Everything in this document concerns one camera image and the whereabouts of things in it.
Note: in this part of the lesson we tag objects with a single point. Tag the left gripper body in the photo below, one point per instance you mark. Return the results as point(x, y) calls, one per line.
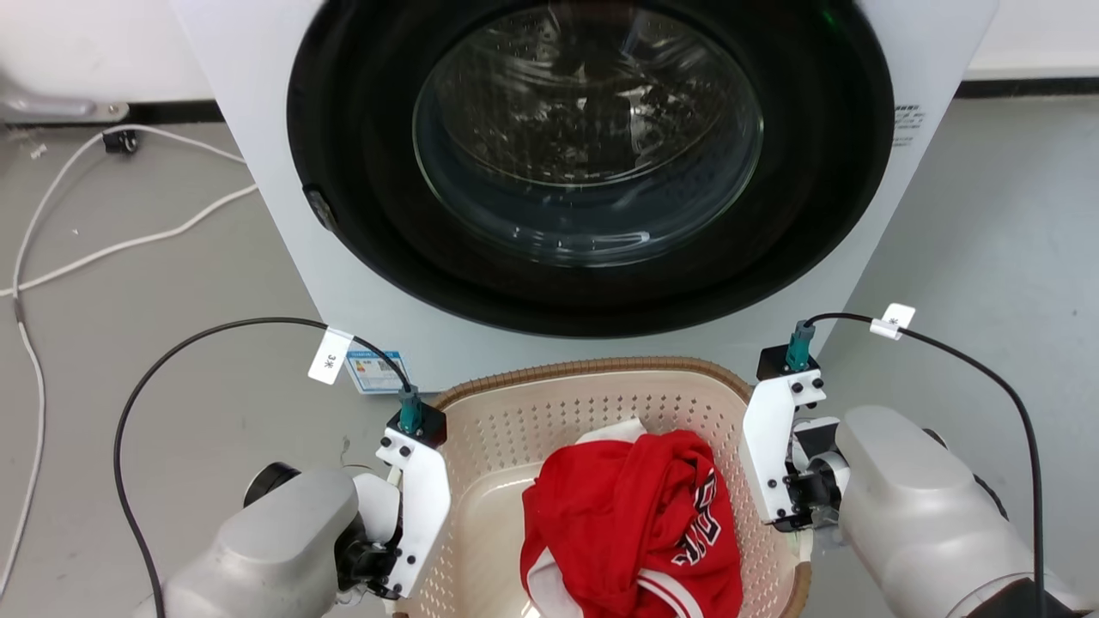
point(376, 506)

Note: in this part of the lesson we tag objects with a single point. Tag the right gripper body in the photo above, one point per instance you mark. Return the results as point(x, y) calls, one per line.
point(814, 481)

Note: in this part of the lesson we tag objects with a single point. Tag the beige perforated laundry basket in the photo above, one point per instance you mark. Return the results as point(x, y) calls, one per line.
point(515, 416)

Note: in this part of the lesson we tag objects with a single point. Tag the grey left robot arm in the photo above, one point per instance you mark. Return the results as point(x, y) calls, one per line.
point(275, 549)

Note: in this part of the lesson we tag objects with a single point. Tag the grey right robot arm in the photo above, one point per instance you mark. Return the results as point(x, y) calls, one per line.
point(919, 506)

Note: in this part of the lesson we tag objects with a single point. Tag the blue energy label sticker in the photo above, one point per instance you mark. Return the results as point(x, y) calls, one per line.
point(376, 371)

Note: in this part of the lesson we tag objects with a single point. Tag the red sports jersey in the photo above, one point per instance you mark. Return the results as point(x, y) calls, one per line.
point(614, 515)

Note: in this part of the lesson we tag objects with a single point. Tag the white garment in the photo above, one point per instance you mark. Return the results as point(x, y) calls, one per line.
point(614, 432)

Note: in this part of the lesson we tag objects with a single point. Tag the black round washer door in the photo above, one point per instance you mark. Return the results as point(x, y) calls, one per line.
point(369, 223)

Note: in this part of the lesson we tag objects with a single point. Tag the white front-load washing machine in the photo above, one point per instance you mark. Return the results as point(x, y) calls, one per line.
point(275, 129)

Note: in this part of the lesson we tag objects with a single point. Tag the black baseboard strip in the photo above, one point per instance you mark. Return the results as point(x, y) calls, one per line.
point(176, 112)
point(1030, 87)

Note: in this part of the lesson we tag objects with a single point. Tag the grey metal foot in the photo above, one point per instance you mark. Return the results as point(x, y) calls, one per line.
point(51, 105)

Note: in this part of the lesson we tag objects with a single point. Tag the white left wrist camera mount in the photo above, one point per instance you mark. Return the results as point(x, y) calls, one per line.
point(425, 506)

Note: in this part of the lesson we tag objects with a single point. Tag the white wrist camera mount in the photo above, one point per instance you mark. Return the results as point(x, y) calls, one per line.
point(425, 506)
point(767, 446)

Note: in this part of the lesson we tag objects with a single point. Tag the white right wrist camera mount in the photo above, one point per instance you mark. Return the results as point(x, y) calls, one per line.
point(767, 446)

